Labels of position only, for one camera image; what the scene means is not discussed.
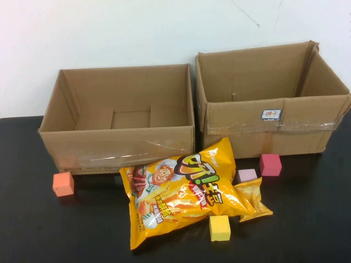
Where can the large yellow chips bag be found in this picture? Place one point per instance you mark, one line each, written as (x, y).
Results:
(170, 202)

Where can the small orange snack bag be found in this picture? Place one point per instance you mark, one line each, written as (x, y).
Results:
(256, 198)

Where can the cardboard box with F2 print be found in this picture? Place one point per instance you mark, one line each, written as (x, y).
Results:
(109, 150)

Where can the cardboard box with white label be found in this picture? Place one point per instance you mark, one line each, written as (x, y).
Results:
(246, 142)

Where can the lilac foam cube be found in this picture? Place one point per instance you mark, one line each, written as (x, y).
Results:
(246, 175)

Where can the white handwritten label sticker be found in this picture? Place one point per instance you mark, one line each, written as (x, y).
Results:
(271, 114)

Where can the pink foam cube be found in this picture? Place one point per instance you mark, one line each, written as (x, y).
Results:
(270, 165)

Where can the yellow foam cube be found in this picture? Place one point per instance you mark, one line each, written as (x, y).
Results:
(219, 228)

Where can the orange foam cube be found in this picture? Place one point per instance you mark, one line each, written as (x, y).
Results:
(63, 184)

